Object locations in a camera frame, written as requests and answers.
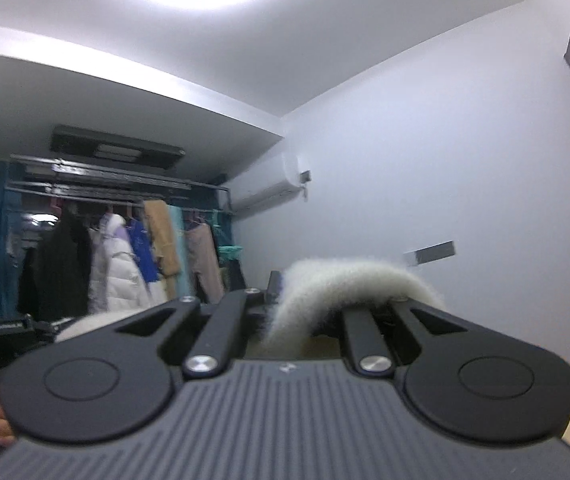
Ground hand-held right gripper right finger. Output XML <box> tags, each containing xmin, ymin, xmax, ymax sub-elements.
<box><xmin>340</xmin><ymin>296</ymin><xmax>468</xmax><ymax>377</ymax></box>

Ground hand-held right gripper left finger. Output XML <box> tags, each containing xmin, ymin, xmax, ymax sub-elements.
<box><xmin>115</xmin><ymin>271</ymin><xmax>284</xmax><ymax>378</ymax></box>

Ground white fluffy garment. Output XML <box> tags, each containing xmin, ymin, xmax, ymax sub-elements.
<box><xmin>57</xmin><ymin>257</ymin><xmax>448</xmax><ymax>358</ymax></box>

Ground metal clothes rack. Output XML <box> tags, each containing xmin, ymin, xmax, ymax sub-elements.
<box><xmin>5</xmin><ymin>152</ymin><xmax>230</xmax><ymax>211</ymax></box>

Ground green hanging garment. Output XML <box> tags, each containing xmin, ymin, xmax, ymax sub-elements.
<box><xmin>212</xmin><ymin>210</ymin><xmax>243</xmax><ymax>267</ymax></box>

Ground beige hanging pants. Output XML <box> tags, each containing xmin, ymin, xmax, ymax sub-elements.
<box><xmin>185</xmin><ymin>222</ymin><xmax>226</xmax><ymax>303</ymax></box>

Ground black hanging coat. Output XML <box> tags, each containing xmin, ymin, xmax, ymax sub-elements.
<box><xmin>17</xmin><ymin>205</ymin><xmax>93</xmax><ymax>321</ymax></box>

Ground teal hanging garment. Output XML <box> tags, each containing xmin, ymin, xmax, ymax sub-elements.
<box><xmin>170</xmin><ymin>205</ymin><xmax>192</xmax><ymax>301</ymax></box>

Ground white air conditioner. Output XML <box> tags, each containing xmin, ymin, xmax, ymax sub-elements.
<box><xmin>229</xmin><ymin>152</ymin><xmax>310</xmax><ymax>218</ymax></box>

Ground tan hanging coat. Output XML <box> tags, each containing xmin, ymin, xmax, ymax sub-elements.
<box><xmin>143</xmin><ymin>200</ymin><xmax>183</xmax><ymax>281</ymax></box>

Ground white puffer jacket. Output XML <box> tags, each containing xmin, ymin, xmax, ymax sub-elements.
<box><xmin>87</xmin><ymin>212</ymin><xmax>153</xmax><ymax>313</ymax></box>

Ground blue hanging garment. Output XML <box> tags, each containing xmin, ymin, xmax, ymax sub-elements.
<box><xmin>127</xmin><ymin>217</ymin><xmax>160</xmax><ymax>283</ymax></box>

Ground dark ceiling drying unit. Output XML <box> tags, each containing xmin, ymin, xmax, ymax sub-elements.
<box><xmin>50</xmin><ymin>125</ymin><xmax>186</xmax><ymax>168</ymax></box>

